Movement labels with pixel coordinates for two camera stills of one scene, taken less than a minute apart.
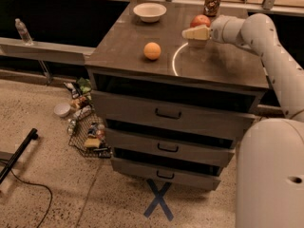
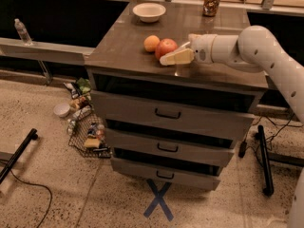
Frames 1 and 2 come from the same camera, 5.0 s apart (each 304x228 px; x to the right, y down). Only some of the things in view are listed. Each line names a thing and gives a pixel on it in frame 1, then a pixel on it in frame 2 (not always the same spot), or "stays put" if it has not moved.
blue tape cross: x=159 y=199 stays put
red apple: x=200 y=19 to x=164 y=47
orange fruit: x=152 y=50 to x=150 y=43
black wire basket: x=87 y=134 stays put
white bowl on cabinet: x=150 y=11 stays put
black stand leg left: x=31 y=135 stays put
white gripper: x=219 y=30 to x=202 y=48
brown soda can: x=212 y=1 stays put
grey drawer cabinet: x=172 y=112 stays put
